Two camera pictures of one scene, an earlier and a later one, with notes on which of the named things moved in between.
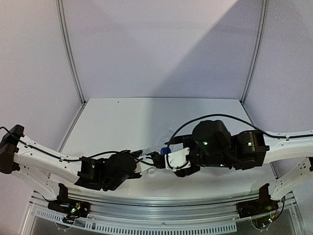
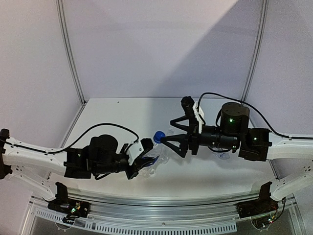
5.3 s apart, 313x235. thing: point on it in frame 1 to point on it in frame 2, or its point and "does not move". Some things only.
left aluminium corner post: (60, 21) does not move
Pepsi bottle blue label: (165, 150) to (153, 159)
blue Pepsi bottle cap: (165, 150) to (158, 135)
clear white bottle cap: (151, 172) does not move
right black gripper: (182, 139) to (183, 138)
